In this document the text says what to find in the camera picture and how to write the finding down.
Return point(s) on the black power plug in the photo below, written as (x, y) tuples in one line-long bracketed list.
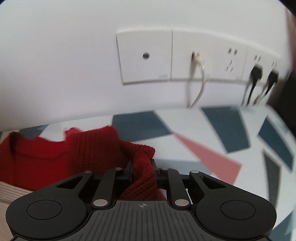
[(255, 76), (272, 80)]

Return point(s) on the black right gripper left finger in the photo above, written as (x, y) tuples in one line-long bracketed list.
[(99, 190)]

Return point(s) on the geometric patterned tablecloth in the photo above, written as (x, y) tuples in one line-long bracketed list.
[(251, 148)]

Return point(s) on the white double power socket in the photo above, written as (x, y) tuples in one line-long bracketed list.
[(266, 59)]

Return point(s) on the black power plug right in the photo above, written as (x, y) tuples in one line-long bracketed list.
[(272, 80)]

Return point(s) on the red and beige knit cardigan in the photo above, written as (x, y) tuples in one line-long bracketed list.
[(35, 164)]

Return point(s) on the black speaker cabinet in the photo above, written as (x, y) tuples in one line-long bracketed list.
[(282, 100)]

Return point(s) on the white network socket plate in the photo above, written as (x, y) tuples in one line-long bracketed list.
[(192, 55)]

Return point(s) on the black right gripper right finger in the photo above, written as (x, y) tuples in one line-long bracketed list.
[(193, 189)]

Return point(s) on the white power socket plate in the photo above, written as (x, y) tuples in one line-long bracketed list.
[(229, 60)]

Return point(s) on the white blank wall plate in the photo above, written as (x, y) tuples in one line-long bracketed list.
[(145, 55)]

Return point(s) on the black power plug left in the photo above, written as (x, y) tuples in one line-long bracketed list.
[(255, 76)]

